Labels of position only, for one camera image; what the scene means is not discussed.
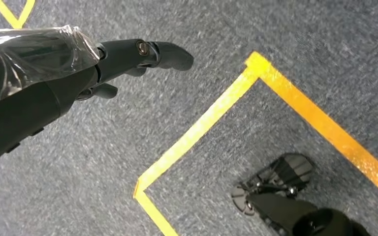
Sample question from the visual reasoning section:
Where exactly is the yellow floor tape square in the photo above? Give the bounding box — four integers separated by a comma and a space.
0, 0, 36, 30

